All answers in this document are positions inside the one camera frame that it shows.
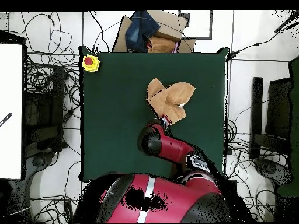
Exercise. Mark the dark grey stand base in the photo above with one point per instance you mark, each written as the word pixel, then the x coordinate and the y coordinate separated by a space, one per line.
pixel 275 172
pixel 32 172

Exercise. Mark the black flat bar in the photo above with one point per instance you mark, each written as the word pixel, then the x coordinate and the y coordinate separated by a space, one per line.
pixel 257 100

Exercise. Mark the black panel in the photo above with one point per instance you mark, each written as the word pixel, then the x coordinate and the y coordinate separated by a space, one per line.
pixel 279 107

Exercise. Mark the black equipment rack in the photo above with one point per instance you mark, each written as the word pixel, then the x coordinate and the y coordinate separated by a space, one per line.
pixel 44 112

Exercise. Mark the striped black rod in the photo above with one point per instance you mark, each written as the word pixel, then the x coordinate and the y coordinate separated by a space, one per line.
pixel 6 118

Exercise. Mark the tan terry towel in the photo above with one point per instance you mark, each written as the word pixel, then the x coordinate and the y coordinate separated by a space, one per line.
pixel 170 98

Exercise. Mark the black power strip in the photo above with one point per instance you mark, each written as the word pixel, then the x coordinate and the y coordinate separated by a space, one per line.
pixel 67 210

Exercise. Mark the white panel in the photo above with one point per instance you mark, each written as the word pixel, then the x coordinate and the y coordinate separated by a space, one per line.
pixel 10 93

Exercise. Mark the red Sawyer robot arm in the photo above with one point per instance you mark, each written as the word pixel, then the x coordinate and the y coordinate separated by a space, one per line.
pixel 168 144

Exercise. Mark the dark green fabric panel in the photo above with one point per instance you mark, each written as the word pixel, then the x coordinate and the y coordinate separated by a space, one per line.
pixel 295 116

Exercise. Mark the brown cardboard box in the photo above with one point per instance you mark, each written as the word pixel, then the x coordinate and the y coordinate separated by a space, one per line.
pixel 168 25

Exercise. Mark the brown folded cloth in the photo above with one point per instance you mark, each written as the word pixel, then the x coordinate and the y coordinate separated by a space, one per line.
pixel 161 45

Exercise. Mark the black round knob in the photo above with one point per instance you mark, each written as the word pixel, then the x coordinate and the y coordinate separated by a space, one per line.
pixel 269 169
pixel 39 161

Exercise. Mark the pink cloth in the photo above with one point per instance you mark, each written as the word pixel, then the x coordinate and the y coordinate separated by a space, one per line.
pixel 176 46

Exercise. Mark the dark green table cloth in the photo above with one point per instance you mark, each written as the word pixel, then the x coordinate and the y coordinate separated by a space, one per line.
pixel 116 105

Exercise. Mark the blue jeans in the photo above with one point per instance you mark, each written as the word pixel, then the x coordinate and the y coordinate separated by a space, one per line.
pixel 140 30

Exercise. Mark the yellow emergency stop button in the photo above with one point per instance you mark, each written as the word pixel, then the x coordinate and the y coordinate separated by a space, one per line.
pixel 93 67

